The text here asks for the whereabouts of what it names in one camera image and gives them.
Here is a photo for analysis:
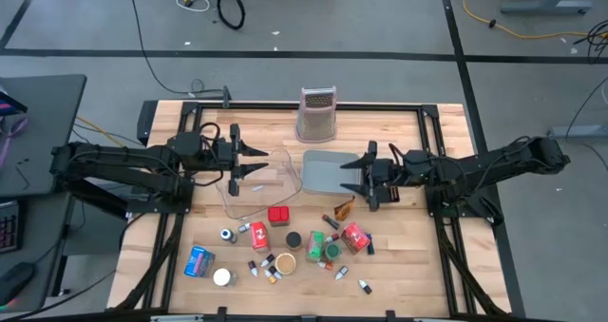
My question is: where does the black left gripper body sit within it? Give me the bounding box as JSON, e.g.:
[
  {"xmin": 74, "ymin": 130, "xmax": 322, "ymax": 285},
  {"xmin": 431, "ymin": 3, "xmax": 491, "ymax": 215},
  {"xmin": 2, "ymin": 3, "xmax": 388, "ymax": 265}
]
[{"xmin": 216, "ymin": 123, "xmax": 241, "ymax": 198}]

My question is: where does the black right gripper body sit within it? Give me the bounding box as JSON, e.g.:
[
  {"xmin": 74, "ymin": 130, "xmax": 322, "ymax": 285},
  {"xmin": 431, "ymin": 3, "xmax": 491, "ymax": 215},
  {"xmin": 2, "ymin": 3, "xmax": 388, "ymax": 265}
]
[{"xmin": 366, "ymin": 141, "xmax": 405, "ymax": 213}]

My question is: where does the orange taco seasoning packet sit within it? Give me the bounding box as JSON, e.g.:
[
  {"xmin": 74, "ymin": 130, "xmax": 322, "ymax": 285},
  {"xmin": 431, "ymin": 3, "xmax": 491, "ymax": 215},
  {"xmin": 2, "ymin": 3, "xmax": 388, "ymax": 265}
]
[{"xmin": 332, "ymin": 196, "xmax": 356, "ymax": 222}]

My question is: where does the red Froot Loops cereal box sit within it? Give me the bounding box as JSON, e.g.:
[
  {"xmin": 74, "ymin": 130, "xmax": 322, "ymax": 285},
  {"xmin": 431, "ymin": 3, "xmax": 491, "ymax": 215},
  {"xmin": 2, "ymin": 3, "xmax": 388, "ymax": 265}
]
[
  {"xmin": 249, "ymin": 220, "xmax": 272, "ymax": 254},
  {"xmin": 340, "ymin": 221, "xmax": 371, "ymax": 256}
]

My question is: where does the patterned paprika tin red lid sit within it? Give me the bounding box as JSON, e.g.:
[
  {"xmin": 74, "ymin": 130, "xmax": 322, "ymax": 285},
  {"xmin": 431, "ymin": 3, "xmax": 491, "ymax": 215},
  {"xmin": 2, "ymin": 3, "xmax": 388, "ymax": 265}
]
[{"xmin": 267, "ymin": 205, "xmax": 291, "ymax": 227}]

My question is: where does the green oregano glass jar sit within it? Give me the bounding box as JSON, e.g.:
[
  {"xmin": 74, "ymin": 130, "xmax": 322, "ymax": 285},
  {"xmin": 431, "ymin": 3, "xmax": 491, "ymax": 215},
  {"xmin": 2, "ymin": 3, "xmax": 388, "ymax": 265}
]
[{"xmin": 323, "ymin": 242, "xmax": 343, "ymax": 262}]

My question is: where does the green Apple Jacks cereal box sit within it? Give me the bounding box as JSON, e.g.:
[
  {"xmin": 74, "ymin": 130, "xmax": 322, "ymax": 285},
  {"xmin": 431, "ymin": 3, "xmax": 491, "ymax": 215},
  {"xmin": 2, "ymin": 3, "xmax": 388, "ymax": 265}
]
[{"xmin": 306, "ymin": 230, "xmax": 326, "ymax": 263}]

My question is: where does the furikake seasoning jar gold lid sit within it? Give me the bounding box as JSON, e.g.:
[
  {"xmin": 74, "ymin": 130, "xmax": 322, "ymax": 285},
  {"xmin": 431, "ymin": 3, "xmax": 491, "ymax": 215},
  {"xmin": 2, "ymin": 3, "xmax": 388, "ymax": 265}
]
[{"xmin": 274, "ymin": 252, "xmax": 297, "ymax": 276}]

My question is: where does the blue Rice Krispies cereal box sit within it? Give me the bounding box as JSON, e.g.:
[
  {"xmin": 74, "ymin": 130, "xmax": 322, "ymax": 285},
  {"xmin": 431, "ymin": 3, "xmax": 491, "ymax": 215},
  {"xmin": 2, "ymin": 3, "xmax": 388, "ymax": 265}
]
[{"xmin": 183, "ymin": 245, "xmax": 217, "ymax": 279}]

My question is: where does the white-lidded spice jar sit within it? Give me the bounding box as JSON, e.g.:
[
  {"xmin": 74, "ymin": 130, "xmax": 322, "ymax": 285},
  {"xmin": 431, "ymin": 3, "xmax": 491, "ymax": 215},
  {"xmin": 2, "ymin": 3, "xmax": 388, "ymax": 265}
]
[{"xmin": 212, "ymin": 267, "xmax": 238, "ymax": 288}]

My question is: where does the grey plastic bin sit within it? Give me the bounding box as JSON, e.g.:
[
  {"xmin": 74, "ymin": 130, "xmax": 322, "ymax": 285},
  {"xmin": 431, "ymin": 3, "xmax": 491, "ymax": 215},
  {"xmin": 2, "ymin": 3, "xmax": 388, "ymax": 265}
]
[{"xmin": 301, "ymin": 149, "xmax": 370, "ymax": 196}]

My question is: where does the clear plastic bin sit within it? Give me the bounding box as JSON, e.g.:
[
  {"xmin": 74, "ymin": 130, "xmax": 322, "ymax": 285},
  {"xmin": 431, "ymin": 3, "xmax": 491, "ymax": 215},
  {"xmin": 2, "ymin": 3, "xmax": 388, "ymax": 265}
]
[{"xmin": 214, "ymin": 145, "xmax": 304, "ymax": 221}]

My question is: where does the grey desk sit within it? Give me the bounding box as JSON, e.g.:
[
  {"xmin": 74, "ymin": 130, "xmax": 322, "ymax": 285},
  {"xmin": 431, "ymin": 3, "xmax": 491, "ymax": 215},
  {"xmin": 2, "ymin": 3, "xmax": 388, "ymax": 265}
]
[{"xmin": 0, "ymin": 73, "xmax": 88, "ymax": 199}]

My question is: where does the grey desk foot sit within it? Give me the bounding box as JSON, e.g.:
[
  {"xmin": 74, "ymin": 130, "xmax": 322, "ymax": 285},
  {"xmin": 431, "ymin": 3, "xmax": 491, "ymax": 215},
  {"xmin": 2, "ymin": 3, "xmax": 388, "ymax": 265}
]
[{"xmin": 545, "ymin": 124, "xmax": 608, "ymax": 140}]

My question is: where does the dark side table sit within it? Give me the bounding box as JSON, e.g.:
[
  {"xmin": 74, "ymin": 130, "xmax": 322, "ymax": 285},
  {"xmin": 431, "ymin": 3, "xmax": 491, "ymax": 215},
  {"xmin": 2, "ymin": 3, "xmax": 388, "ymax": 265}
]
[{"xmin": 0, "ymin": 191, "xmax": 80, "ymax": 313}]

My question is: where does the black monitor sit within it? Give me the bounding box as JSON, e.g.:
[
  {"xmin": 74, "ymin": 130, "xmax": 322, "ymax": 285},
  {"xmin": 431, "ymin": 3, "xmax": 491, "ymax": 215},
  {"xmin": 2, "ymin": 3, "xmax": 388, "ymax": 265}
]
[{"xmin": 0, "ymin": 86, "xmax": 29, "ymax": 119}]

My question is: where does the black keyboard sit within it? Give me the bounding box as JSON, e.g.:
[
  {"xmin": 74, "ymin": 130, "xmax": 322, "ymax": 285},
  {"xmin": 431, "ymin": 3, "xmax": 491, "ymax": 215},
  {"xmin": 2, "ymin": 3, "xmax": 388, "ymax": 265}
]
[{"xmin": 0, "ymin": 200, "xmax": 21, "ymax": 256}]

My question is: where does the black computer mouse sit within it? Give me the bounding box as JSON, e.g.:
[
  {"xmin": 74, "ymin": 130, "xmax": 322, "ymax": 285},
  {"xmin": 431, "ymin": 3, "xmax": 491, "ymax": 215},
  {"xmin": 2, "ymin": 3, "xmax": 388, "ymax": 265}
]
[{"xmin": 0, "ymin": 261, "xmax": 37, "ymax": 307}]

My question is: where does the metal box grater pink handle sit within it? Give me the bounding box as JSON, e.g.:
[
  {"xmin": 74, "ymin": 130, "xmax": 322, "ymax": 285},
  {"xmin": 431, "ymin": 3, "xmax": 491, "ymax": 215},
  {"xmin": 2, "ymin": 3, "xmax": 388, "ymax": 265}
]
[{"xmin": 294, "ymin": 85, "xmax": 339, "ymax": 144}]

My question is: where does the long black floor cable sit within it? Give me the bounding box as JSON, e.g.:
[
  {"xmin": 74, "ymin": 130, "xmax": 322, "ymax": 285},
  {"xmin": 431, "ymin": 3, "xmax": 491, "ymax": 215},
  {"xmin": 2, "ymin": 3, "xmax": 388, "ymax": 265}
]
[{"xmin": 127, "ymin": 0, "xmax": 227, "ymax": 98}]

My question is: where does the black aluminium table frame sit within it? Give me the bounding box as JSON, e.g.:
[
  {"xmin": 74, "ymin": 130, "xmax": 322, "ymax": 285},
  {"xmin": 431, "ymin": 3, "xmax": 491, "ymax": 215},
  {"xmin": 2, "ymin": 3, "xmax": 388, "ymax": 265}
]
[{"xmin": 106, "ymin": 99, "xmax": 528, "ymax": 322}]

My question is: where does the black cable coil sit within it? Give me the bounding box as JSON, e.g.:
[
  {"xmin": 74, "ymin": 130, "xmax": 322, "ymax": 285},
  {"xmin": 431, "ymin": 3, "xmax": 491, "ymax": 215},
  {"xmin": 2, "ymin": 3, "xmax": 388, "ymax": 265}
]
[{"xmin": 216, "ymin": 0, "xmax": 247, "ymax": 31}]

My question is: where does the yellow extension cable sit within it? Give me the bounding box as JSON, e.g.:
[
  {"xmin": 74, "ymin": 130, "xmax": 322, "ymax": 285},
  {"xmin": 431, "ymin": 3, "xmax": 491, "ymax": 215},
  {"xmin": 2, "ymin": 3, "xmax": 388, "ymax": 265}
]
[{"xmin": 463, "ymin": 0, "xmax": 608, "ymax": 41}]

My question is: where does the black cable bundle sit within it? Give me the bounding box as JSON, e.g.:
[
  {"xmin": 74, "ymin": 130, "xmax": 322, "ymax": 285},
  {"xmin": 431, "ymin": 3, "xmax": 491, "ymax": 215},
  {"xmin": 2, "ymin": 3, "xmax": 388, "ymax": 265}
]
[{"xmin": 572, "ymin": 20, "xmax": 608, "ymax": 65}]

